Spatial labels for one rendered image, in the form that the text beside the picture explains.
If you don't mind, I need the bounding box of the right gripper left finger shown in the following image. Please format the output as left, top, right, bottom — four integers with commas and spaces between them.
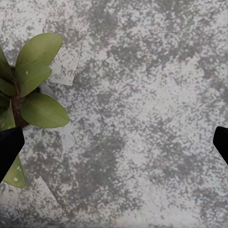
0, 126, 25, 182

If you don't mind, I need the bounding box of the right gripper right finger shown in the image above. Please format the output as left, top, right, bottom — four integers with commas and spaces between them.
213, 126, 228, 165

